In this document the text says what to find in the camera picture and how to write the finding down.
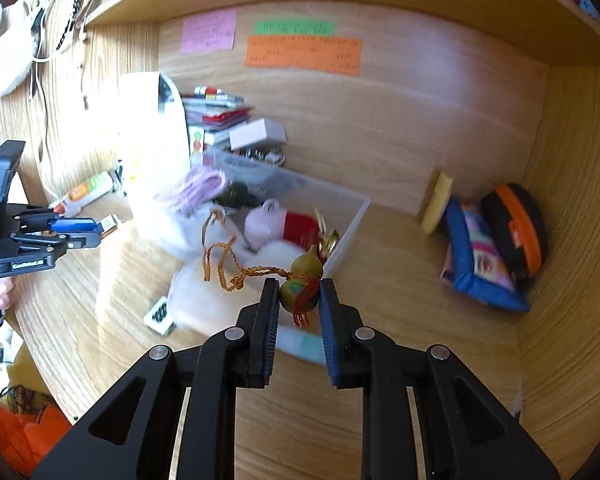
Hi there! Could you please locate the pink sticky note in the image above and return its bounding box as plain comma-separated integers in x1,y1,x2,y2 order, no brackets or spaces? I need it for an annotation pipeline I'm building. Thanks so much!
180,9,237,54

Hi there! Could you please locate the pink rope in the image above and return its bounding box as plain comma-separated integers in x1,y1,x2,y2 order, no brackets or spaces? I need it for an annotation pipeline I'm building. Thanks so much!
172,164,229,216

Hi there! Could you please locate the small wooden tag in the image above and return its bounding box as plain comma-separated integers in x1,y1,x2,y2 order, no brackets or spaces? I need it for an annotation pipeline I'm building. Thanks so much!
99,214,120,240

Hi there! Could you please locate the blue pencil case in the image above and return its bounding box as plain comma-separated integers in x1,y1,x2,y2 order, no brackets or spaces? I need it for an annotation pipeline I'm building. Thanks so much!
442,196,530,312

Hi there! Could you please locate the stack of books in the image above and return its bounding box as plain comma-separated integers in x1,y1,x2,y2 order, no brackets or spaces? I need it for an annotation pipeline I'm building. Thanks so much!
182,86,253,146

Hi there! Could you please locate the pink pig toy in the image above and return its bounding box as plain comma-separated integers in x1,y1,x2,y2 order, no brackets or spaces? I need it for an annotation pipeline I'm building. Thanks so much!
244,198,287,250

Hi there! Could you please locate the clear plastic storage bin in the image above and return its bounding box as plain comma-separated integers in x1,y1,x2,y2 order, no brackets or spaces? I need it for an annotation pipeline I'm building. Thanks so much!
130,146,373,286

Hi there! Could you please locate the person's left hand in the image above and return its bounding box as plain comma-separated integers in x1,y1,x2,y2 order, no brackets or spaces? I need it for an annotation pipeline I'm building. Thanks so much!
0,276,15,312

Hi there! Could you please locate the black orange round case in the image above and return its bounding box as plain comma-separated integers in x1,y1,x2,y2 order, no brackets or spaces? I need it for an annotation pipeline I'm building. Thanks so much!
479,183,548,292

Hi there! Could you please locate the beige tape roll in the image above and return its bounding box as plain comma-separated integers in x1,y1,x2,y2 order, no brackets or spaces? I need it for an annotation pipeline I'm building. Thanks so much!
168,252,264,336

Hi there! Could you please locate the fruit sticker sheet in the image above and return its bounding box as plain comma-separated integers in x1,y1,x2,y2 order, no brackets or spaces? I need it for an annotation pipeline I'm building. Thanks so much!
187,126,204,165

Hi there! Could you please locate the red pouch with gold tassel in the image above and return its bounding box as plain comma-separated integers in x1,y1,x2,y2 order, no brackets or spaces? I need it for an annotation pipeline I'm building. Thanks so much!
283,209,341,263

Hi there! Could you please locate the orange sticky note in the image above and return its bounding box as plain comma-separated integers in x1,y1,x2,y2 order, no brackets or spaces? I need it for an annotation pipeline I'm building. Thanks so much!
245,35,363,77

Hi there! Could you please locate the small white box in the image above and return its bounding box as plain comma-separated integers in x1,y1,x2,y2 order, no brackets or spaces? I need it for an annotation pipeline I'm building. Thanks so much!
230,118,287,151

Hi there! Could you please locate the white orange lotion bottle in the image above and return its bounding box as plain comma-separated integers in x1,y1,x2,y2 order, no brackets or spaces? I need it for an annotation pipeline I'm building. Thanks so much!
50,171,114,218

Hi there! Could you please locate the dark green bottle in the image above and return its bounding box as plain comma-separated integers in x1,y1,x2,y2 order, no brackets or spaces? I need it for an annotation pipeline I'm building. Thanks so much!
213,181,263,209

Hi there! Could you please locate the small domino tile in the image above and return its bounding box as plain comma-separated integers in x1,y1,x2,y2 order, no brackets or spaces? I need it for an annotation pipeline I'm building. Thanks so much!
143,296,175,337

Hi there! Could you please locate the teal travel bottle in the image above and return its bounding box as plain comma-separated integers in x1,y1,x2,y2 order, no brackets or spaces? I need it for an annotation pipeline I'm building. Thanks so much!
276,325,326,366

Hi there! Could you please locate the gourd charm with cord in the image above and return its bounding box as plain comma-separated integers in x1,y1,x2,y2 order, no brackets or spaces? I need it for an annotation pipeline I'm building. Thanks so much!
201,208,324,328

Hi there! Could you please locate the yellow tube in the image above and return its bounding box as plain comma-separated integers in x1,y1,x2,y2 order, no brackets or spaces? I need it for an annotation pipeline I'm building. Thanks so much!
420,170,454,235

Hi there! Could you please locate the green sticky note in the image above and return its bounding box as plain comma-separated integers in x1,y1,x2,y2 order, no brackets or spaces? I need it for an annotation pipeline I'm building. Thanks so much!
253,18,337,37

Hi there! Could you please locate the bowl of trinkets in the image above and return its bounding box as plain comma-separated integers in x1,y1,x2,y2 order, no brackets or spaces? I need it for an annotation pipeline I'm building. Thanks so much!
230,145,286,167

